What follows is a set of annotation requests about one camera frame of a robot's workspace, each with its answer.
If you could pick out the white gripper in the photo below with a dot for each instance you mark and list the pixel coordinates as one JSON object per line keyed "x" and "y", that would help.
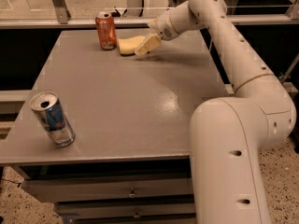
{"x": 165, "y": 27}

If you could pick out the yellow sponge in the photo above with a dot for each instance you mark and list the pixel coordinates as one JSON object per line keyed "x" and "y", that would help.
{"x": 127, "y": 46}

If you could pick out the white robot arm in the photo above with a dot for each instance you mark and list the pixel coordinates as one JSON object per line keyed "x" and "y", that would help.
{"x": 226, "y": 133}

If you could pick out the red coke can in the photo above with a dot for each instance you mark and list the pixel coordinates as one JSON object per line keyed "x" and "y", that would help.
{"x": 106, "y": 31}

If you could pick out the blue silver energy drink can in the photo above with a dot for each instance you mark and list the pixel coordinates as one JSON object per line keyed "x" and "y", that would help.
{"x": 49, "y": 111}

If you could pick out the grey drawer cabinet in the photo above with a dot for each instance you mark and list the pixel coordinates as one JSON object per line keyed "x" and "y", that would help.
{"x": 130, "y": 115}

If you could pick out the grey metal railing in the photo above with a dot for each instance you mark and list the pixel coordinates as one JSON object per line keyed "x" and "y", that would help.
{"x": 33, "y": 14}

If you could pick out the top grey drawer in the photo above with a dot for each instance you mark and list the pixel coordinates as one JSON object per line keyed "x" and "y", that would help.
{"x": 108, "y": 187}

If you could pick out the grey drawer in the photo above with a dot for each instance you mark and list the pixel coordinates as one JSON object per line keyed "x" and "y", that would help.
{"x": 126, "y": 208}
{"x": 108, "y": 187}

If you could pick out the middle grey drawer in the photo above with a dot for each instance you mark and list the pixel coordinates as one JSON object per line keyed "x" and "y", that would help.
{"x": 126, "y": 208}

